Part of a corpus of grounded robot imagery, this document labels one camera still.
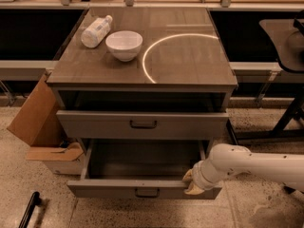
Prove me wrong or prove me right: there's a black stand leg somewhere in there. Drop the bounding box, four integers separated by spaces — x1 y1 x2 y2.
226 88 304 145

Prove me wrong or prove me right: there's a black bar lower left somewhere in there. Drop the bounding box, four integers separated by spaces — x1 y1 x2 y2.
18 191 42 228

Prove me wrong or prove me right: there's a white ceramic bowl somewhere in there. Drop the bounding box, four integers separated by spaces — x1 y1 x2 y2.
105 30 143 62

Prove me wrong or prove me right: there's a grey drawer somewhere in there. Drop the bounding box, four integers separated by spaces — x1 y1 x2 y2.
56 110 228 140
67 140 209 200

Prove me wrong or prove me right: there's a grey drawer cabinet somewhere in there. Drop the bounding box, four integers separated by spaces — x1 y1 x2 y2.
47 6 239 176

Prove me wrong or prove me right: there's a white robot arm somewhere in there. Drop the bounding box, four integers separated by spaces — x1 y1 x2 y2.
182 143 304 195

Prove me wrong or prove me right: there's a white plastic bottle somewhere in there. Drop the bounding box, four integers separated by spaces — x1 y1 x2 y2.
81 15 113 48

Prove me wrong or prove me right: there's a grey top drawer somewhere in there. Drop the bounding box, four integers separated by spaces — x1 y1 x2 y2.
56 110 228 140

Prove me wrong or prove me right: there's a brown cardboard box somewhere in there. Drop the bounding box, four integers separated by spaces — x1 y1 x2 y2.
8 74 85 175

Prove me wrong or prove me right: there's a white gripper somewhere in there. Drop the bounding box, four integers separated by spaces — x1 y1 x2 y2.
182 161 219 196

